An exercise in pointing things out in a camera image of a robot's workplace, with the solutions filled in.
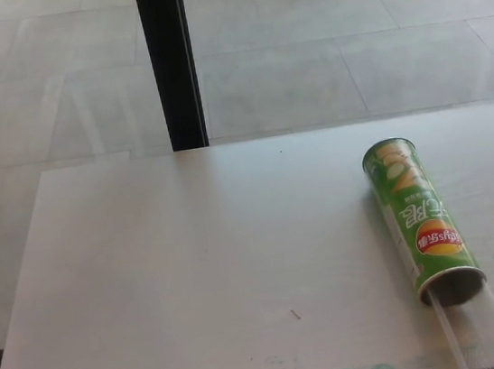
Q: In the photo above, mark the black window frame post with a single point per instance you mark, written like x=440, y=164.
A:
x=171, y=62

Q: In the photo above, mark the clear plastic chips tray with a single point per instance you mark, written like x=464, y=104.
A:
x=476, y=336

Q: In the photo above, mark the green chips can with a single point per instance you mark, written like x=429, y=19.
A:
x=419, y=212

